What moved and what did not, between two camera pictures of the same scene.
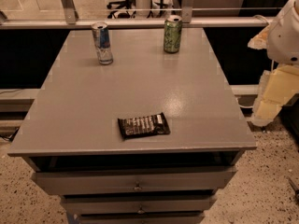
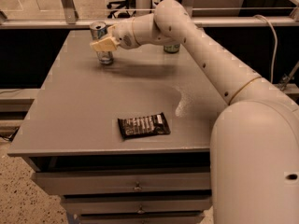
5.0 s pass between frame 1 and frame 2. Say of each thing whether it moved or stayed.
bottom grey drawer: stayed
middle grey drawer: stayed
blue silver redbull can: stayed
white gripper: moved
